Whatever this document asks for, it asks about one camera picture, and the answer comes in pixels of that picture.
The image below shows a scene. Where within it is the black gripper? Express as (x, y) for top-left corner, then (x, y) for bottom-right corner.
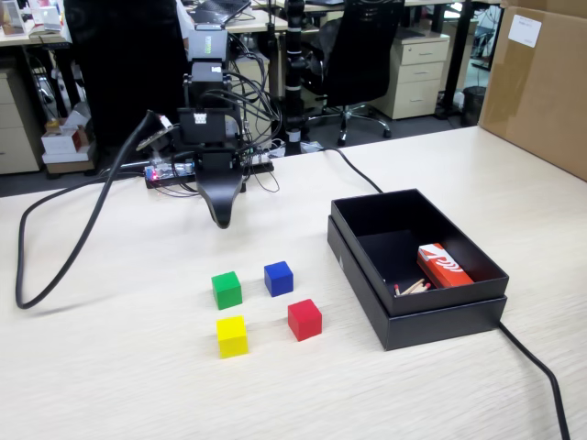
(176, 107), (245, 229)

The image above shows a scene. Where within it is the green wooden cube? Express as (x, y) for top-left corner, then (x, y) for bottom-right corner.
(210, 270), (243, 310)

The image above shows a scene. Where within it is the blue wooden cube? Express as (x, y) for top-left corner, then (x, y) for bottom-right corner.
(263, 260), (294, 298)

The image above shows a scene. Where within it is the yellow wooden cube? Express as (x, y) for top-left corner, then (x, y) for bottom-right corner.
(216, 314), (249, 359)

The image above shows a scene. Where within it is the red wooden cube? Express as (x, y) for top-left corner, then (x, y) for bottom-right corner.
(287, 298), (323, 343)

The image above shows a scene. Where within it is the controller board with LEDs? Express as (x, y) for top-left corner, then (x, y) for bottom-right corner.
(144, 154), (276, 190)

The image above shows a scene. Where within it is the black pole stand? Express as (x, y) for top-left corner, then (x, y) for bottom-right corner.
(282, 0), (306, 157)

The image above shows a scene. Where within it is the brown carton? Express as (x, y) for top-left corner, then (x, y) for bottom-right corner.
(45, 159), (96, 176)

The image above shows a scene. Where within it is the person in black clothes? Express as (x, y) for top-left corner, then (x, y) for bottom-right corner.
(62, 0), (190, 149)

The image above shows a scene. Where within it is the white carton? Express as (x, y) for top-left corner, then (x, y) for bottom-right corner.
(40, 124), (93, 165)

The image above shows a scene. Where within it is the black laptop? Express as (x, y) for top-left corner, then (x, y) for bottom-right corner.
(189, 0), (254, 25)

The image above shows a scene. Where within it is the black cardboard box tray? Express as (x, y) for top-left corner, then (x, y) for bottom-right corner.
(329, 187), (511, 317)

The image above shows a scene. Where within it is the black mesh office chair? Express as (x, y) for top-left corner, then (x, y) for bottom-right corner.
(305, 0), (407, 147)

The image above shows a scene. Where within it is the beige side cabinet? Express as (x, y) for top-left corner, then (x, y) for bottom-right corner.
(0, 68), (45, 175)

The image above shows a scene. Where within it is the beige drawer cabinet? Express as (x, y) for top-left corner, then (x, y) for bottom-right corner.
(375, 29), (451, 121)

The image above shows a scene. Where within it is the orange matchbox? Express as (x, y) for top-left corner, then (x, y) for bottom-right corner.
(415, 242), (475, 290)

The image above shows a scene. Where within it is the small white box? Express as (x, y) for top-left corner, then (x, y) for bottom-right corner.
(34, 5), (63, 33)

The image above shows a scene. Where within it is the black open box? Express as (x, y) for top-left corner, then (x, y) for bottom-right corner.
(326, 214), (509, 353)

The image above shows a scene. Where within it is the black trash bin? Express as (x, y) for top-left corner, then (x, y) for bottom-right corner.
(460, 85), (488, 128)

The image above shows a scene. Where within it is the wooden display box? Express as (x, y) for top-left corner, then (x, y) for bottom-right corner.
(0, 6), (27, 38)

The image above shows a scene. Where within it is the large brown cardboard box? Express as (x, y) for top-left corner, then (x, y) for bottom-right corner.
(476, 0), (587, 182)

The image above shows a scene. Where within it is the white shipping label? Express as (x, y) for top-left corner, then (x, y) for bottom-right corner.
(507, 13), (543, 48)

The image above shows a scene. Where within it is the thin black wire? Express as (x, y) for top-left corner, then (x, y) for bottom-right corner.
(247, 164), (282, 194)

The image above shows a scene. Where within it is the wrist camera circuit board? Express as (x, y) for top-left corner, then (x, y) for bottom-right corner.
(136, 111), (178, 152)

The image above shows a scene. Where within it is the thick black camera cable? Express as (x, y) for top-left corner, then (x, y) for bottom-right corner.
(15, 112), (156, 311)

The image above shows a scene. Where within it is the long black power cable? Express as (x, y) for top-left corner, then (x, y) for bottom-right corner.
(316, 146), (572, 440)

